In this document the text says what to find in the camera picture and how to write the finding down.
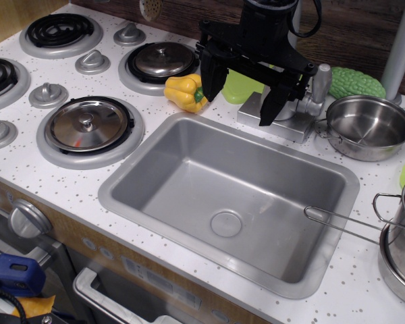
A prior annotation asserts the steel pot with handles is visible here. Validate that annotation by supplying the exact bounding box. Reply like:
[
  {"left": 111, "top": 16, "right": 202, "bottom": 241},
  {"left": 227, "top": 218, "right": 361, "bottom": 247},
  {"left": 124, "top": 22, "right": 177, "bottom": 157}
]
[{"left": 313, "top": 95, "right": 405, "bottom": 162}]

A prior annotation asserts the steel lid front burner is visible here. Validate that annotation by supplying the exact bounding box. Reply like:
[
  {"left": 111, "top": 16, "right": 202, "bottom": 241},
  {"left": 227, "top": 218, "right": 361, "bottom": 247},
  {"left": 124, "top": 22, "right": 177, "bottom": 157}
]
[{"left": 45, "top": 97, "right": 134, "bottom": 152}]

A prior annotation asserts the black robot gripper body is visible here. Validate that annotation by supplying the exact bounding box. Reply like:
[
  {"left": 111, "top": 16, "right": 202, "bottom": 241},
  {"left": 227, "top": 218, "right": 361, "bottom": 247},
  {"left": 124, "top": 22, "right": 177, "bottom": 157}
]
[{"left": 196, "top": 1, "right": 318, "bottom": 101}]

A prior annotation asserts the black cable bottom left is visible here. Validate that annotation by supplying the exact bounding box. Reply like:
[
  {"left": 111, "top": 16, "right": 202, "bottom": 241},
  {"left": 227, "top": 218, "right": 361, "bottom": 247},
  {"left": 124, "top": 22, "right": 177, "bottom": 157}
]
[{"left": 0, "top": 287, "right": 30, "bottom": 320}]

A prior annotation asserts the steel pan with long handle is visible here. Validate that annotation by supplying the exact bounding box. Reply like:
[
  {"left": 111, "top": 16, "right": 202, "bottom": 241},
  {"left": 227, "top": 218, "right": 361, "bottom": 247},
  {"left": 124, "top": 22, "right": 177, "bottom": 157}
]
[{"left": 304, "top": 206, "right": 405, "bottom": 302}]

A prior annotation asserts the grey stove knob back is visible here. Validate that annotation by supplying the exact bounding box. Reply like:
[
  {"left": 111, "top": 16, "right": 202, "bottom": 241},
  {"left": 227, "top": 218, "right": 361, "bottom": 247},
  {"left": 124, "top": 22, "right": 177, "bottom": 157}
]
[{"left": 113, "top": 23, "right": 146, "bottom": 47}]

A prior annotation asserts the front left coil burner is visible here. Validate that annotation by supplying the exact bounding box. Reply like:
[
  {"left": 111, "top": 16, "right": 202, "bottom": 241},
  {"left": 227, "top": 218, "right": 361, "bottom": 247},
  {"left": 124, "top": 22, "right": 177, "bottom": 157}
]
[{"left": 0, "top": 58, "right": 30, "bottom": 110}]

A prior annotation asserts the grey stove knob middle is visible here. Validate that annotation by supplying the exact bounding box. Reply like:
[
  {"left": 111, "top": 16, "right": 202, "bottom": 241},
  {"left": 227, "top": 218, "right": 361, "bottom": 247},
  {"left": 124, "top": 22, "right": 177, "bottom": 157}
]
[{"left": 75, "top": 49, "right": 111, "bottom": 75}]

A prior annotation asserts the grey toy sink basin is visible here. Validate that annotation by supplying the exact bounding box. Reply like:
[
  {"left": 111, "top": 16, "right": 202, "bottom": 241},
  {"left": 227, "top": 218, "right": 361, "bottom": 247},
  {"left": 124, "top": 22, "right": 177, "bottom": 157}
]
[{"left": 99, "top": 113, "right": 359, "bottom": 299}]

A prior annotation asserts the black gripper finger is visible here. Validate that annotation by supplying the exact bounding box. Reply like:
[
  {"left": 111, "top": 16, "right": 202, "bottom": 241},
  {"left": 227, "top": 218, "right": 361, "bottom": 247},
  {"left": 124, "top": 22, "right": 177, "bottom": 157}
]
[
  {"left": 259, "top": 85, "right": 292, "bottom": 126},
  {"left": 200, "top": 49, "right": 229, "bottom": 102}
]

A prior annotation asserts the blue clamp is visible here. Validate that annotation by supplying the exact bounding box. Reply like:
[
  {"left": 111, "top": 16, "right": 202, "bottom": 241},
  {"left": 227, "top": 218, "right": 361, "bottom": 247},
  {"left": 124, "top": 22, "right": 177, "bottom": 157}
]
[{"left": 0, "top": 254, "right": 47, "bottom": 297}]

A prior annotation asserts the silver toy faucet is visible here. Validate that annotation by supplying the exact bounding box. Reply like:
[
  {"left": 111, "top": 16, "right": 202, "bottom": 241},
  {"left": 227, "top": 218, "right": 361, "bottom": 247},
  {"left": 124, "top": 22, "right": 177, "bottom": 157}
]
[{"left": 237, "top": 63, "right": 332, "bottom": 144}]

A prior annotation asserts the steel lid burner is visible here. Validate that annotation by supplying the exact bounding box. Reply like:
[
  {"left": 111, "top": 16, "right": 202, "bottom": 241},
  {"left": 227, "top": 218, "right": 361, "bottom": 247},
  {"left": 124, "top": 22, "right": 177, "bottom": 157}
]
[
  {"left": 133, "top": 42, "right": 195, "bottom": 77},
  {"left": 45, "top": 97, "right": 134, "bottom": 152}
]

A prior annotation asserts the green toy bitter gourd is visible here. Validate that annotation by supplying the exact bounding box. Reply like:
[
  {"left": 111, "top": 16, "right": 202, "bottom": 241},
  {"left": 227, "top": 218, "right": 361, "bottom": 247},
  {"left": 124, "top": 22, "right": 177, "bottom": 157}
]
[{"left": 329, "top": 67, "right": 386, "bottom": 99}]

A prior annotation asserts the stove burner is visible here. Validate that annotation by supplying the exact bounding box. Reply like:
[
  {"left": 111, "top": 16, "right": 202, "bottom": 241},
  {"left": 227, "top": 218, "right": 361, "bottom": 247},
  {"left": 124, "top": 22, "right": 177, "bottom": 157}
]
[
  {"left": 118, "top": 42, "right": 199, "bottom": 96},
  {"left": 36, "top": 96, "right": 144, "bottom": 170}
]

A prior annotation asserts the light green plastic toy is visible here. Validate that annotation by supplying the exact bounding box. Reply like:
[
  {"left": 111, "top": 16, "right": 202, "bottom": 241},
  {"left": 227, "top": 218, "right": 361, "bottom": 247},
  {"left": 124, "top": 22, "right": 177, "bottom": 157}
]
[{"left": 221, "top": 69, "right": 270, "bottom": 105}]

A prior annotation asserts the back right stove burner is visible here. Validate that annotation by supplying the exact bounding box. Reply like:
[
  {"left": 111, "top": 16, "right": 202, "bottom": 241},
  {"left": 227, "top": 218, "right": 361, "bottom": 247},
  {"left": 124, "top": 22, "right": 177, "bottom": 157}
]
[{"left": 118, "top": 42, "right": 199, "bottom": 96}]

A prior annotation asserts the yellow toy bell pepper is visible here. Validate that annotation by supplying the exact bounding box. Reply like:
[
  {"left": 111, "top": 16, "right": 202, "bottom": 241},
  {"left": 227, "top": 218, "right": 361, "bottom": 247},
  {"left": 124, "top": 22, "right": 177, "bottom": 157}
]
[{"left": 163, "top": 74, "right": 208, "bottom": 113}]

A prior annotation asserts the grey stove knob front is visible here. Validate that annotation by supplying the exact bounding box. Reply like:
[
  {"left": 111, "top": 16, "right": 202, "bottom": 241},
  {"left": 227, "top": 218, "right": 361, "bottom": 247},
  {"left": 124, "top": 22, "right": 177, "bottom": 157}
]
[{"left": 28, "top": 82, "right": 69, "bottom": 109}]

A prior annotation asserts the back left coil burner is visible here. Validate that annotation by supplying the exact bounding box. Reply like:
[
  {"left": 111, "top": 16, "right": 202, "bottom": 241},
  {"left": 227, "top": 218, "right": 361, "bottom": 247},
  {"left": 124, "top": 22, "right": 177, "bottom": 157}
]
[{"left": 19, "top": 13, "right": 103, "bottom": 59}]

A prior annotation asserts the wooden slotted spoon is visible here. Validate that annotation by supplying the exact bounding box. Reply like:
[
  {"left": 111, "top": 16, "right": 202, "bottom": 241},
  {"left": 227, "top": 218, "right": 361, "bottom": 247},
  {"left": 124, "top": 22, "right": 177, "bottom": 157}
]
[{"left": 139, "top": 0, "right": 163, "bottom": 22}]

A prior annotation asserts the grey vertical pole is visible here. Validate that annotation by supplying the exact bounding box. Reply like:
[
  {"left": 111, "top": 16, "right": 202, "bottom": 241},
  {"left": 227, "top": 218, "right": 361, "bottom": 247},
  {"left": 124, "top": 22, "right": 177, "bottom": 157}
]
[{"left": 381, "top": 8, "right": 405, "bottom": 105}]

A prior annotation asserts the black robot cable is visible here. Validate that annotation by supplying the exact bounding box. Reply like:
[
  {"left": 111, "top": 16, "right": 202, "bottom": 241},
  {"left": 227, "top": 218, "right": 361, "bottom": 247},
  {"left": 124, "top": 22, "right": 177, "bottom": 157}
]
[{"left": 288, "top": 0, "right": 323, "bottom": 38}]

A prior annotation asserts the silver dishwasher door handle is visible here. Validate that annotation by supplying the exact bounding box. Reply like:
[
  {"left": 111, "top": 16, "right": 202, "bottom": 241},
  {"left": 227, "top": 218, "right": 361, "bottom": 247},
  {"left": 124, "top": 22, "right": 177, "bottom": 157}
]
[{"left": 72, "top": 267, "right": 176, "bottom": 324}]

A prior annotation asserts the front right stove burner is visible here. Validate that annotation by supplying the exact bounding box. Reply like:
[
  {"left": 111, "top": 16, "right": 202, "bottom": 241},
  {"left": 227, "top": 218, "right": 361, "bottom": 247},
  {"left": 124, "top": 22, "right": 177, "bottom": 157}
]
[{"left": 36, "top": 96, "right": 144, "bottom": 170}]

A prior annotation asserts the steel lid back burner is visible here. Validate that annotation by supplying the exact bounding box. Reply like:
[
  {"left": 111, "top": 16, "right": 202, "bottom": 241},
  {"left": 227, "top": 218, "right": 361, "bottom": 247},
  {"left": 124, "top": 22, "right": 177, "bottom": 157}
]
[{"left": 133, "top": 42, "right": 195, "bottom": 77}]

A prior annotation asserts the grey oven dial knob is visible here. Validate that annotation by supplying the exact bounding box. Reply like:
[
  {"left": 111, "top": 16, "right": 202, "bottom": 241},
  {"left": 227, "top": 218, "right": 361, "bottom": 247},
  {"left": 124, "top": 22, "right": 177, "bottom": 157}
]
[{"left": 7, "top": 199, "right": 53, "bottom": 239}]

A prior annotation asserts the coil burner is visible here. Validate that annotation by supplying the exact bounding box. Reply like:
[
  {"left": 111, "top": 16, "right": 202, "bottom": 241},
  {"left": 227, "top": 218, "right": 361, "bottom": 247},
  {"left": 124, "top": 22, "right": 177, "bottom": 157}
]
[
  {"left": 19, "top": 13, "right": 103, "bottom": 59},
  {"left": 0, "top": 58, "right": 30, "bottom": 110}
]

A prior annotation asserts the grey stove knob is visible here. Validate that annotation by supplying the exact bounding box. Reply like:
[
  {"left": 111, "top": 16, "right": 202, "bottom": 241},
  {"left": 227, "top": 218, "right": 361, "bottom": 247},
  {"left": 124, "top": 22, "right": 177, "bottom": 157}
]
[
  {"left": 113, "top": 23, "right": 146, "bottom": 47},
  {"left": 28, "top": 82, "right": 69, "bottom": 109},
  {"left": 75, "top": 49, "right": 111, "bottom": 75}
]

